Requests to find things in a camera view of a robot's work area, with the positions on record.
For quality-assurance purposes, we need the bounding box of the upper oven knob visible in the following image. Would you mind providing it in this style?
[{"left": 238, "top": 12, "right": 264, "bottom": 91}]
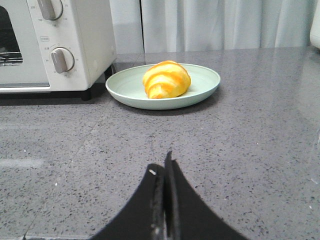
[{"left": 37, "top": 0, "right": 64, "bottom": 21}]

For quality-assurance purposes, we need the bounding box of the white curtain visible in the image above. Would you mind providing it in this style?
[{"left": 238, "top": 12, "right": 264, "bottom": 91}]
[{"left": 110, "top": 0, "right": 317, "bottom": 54}]

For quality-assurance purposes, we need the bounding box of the light green plate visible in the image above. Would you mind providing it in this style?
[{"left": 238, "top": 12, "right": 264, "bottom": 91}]
[{"left": 105, "top": 63, "right": 221, "bottom": 110}]

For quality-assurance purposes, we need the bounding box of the white toaster oven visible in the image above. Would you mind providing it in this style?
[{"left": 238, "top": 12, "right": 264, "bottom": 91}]
[{"left": 0, "top": 0, "right": 117, "bottom": 100}]

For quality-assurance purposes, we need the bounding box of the oven knob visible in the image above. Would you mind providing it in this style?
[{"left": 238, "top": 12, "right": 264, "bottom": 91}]
[
  {"left": 37, "top": 0, "right": 64, "bottom": 21},
  {"left": 50, "top": 47, "right": 75, "bottom": 74}
]

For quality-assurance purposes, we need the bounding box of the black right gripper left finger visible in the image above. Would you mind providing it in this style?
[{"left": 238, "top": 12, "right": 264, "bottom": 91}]
[{"left": 92, "top": 164, "right": 165, "bottom": 240}]

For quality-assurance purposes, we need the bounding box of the oven wire rack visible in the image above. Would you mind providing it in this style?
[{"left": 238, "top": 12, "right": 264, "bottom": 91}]
[{"left": 0, "top": 51, "right": 23, "bottom": 67}]

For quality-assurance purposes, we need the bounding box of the white appliance at right edge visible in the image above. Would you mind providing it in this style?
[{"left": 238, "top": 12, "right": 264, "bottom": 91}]
[{"left": 309, "top": 12, "right": 320, "bottom": 49}]

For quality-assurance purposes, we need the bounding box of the yellow croissant bread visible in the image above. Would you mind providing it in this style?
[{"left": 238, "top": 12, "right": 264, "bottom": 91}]
[{"left": 142, "top": 60, "right": 192, "bottom": 99}]

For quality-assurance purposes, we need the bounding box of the lower oven knob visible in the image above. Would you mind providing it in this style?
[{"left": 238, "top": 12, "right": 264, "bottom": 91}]
[{"left": 50, "top": 47, "right": 75, "bottom": 74}]

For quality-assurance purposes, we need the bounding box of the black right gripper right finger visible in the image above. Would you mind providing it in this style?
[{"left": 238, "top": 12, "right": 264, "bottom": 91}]
[{"left": 164, "top": 151, "right": 246, "bottom": 240}]

